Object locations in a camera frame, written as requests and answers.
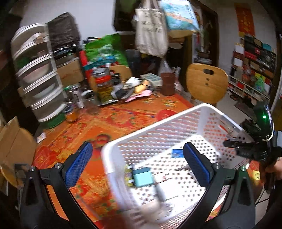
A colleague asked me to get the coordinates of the white perforated plastic basket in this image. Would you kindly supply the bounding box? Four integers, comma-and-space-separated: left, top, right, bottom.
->
101, 104, 252, 228

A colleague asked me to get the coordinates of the light blue USB charger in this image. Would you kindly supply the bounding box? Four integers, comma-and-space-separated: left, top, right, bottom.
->
132, 168, 154, 188

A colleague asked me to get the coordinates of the red patterned tablecloth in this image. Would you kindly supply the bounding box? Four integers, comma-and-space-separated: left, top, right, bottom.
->
31, 92, 262, 229

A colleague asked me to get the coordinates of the cardboard box on left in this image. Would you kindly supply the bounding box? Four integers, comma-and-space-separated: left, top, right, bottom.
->
0, 117, 37, 169

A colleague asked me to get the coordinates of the wooden chair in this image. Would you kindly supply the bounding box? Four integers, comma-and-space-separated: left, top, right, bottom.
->
186, 63, 228, 107

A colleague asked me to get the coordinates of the small orange jar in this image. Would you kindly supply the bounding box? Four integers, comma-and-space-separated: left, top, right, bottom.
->
62, 105, 78, 123

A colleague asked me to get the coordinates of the brown ceramic mug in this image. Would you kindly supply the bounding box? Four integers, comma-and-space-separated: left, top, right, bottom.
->
161, 73, 175, 96

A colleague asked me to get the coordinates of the brown cardboard box behind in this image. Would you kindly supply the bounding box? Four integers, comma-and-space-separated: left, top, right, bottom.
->
57, 58, 84, 87

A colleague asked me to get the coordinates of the glass jar red lid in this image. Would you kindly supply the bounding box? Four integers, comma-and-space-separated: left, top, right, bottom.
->
92, 67, 113, 103

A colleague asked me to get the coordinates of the blue illustrated tote bag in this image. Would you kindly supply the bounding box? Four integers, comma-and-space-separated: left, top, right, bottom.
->
160, 1, 200, 39

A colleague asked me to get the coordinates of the white stacked drawer organizer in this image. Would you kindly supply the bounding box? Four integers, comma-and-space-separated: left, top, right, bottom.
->
11, 23, 66, 123

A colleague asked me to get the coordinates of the beige canvas tote bag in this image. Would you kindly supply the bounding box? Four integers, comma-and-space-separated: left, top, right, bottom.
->
135, 1, 169, 58

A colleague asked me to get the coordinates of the green shopping bag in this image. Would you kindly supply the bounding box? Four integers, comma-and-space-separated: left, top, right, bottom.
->
84, 33, 129, 67

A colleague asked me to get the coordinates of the black bag on boxes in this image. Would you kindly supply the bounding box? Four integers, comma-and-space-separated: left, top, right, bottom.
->
47, 12, 80, 51

